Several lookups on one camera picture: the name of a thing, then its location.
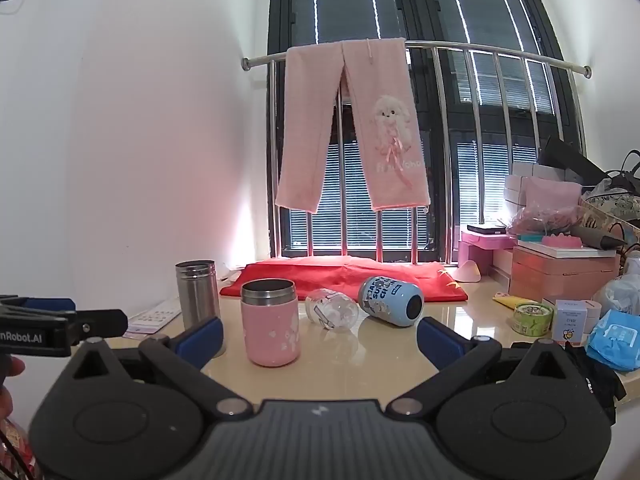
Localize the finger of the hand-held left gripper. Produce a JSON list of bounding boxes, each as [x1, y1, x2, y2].
[[0, 295, 77, 314], [74, 308, 129, 347]]

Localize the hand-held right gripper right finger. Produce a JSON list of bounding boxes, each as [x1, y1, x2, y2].
[[389, 316, 571, 418]]

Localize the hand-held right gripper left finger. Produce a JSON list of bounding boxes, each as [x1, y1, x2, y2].
[[73, 316, 253, 420]]

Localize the blue printed cup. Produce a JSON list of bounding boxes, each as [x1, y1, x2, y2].
[[358, 275, 425, 329]]

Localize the stainless steel cup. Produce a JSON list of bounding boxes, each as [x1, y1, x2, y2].
[[174, 260, 227, 359]]

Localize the pink steel-rimmed cup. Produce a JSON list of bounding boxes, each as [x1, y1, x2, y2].
[[240, 280, 301, 367]]

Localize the clear glass cup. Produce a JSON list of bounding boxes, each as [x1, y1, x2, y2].
[[304, 288, 359, 331]]

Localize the person's left hand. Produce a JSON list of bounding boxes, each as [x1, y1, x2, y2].
[[0, 355, 26, 420]]

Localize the white printed paper sheet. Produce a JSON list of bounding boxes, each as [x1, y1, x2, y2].
[[125, 297, 184, 337]]

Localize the pink shell-shaped pad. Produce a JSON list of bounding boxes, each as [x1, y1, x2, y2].
[[452, 259, 482, 282]]

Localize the yellow tube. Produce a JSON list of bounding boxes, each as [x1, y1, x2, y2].
[[492, 292, 532, 311]]

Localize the green round tin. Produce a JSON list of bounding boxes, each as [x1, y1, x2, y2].
[[512, 302, 555, 337]]

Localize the small pink box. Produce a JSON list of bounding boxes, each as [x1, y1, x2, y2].
[[458, 230, 517, 272]]

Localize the red packet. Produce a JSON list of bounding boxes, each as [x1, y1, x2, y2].
[[0, 416, 42, 480]]

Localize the red cloth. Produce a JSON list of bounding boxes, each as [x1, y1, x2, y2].
[[219, 255, 469, 304]]

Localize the small white box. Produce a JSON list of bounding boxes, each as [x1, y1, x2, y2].
[[552, 299, 604, 346]]

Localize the large pink box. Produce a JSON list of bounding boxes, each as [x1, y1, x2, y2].
[[509, 245, 622, 302]]

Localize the white flat box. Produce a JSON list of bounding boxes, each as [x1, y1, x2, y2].
[[516, 240, 619, 260]]

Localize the pink crown-shaped item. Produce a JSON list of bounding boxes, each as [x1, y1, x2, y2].
[[542, 233, 584, 249]]

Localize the pink plastic bag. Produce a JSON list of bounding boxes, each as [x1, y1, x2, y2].
[[506, 204, 587, 237]]

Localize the black cloth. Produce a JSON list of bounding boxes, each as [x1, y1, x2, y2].
[[510, 341, 627, 427]]

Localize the stack of white boxes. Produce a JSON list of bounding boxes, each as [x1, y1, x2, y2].
[[502, 162, 577, 222]]

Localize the blue wipes packet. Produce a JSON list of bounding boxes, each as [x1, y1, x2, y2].
[[584, 309, 640, 372]]

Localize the pink square box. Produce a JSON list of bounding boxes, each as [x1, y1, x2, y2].
[[519, 175, 584, 209]]

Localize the black hair dryer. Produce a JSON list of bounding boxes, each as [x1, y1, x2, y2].
[[569, 224, 627, 251]]

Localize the clear plastic bag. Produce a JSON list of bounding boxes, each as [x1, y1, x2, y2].
[[594, 274, 640, 317]]

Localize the floral fabric bag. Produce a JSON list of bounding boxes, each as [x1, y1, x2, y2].
[[580, 187, 640, 247]]

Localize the pink pants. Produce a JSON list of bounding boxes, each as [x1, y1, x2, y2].
[[274, 37, 431, 214]]

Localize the black flat board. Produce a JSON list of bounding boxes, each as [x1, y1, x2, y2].
[[539, 135, 610, 187]]

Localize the black handbag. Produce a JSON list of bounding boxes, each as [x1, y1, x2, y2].
[[604, 149, 640, 192]]

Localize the metal window railing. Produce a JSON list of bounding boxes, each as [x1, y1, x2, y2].
[[241, 38, 593, 266]]

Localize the black window frame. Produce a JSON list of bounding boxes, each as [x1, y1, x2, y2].
[[267, 0, 589, 267]]

